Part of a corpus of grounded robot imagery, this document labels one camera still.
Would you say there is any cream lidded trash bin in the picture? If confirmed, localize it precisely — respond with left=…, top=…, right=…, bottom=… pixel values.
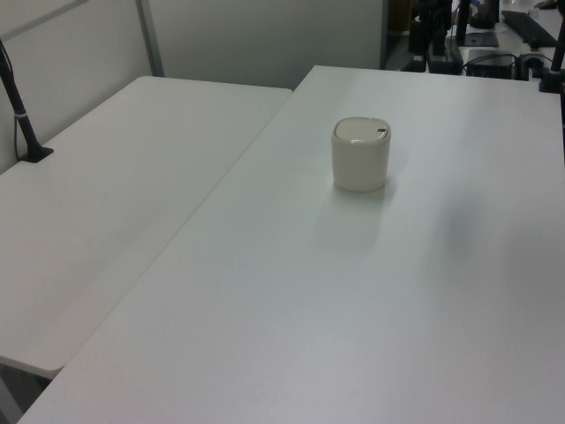
left=331, top=116, right=393, bottom=193

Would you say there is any white side table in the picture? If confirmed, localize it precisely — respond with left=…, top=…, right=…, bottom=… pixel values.
left=0, top=75, right=295, bottom=373

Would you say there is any black electronics box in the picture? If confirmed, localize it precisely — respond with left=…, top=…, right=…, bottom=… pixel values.
left=466, top=49, right=518, bottom=80

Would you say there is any black monitor stand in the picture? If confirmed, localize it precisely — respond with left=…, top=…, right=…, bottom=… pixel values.
left=456, top=0, right=501, bottom=49

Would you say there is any black clamped pole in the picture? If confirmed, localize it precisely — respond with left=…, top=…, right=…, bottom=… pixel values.
left=537, top=21, right=565, bottom=95

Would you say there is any black keyboard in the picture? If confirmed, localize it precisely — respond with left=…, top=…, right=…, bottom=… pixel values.
left=501, top=9, right=560, bottom=48

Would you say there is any grey metal partition post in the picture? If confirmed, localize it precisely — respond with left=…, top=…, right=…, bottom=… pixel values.
left=135, top=0, right=165, bottom=79

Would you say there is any black camera stand pole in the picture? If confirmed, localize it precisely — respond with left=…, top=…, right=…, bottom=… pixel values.
left=0, top=38, right=55, bottom=163

